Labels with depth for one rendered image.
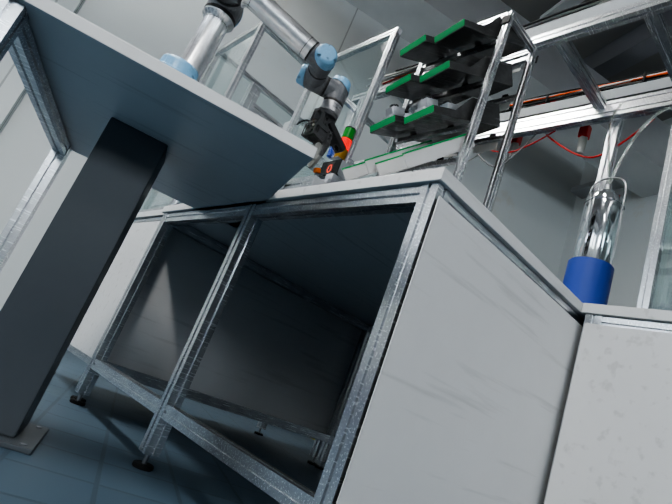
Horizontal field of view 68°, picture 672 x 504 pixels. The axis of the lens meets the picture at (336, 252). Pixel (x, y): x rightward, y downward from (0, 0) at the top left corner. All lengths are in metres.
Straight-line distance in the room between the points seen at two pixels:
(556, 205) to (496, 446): 5.73
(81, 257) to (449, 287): 0.91
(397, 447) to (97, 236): 0.91
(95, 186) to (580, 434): 1.42
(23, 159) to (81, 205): 3.45
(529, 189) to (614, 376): 5.22
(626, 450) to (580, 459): 0.11
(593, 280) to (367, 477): 1.23
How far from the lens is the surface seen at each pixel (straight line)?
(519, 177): 6.56
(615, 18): 2.38
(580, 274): 1.97
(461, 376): 1.14
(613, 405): 1.52
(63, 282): 1.42
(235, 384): 2.53
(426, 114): 1.52
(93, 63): 1.28
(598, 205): 2.10
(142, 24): 5.37
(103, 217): 1.43
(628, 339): 1.55
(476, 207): 1.15
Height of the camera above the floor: 0.34
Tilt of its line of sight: 16 degrees up
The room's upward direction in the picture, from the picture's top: 21 degrees clockwise
